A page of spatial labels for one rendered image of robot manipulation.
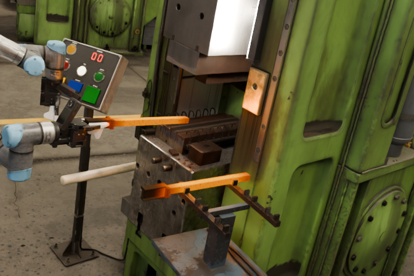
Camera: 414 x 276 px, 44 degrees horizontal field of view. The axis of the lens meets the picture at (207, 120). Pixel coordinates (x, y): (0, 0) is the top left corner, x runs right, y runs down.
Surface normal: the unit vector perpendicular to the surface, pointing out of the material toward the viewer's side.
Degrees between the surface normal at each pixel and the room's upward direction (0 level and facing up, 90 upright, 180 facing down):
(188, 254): 0
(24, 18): 90
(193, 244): 0
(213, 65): 90
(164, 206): 90
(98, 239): 0
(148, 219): 90
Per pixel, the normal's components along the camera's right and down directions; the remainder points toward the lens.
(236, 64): 0.64, 0.38
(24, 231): 0.18, -0.92
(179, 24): -0.75, 0.11
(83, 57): -0.26, -0.23
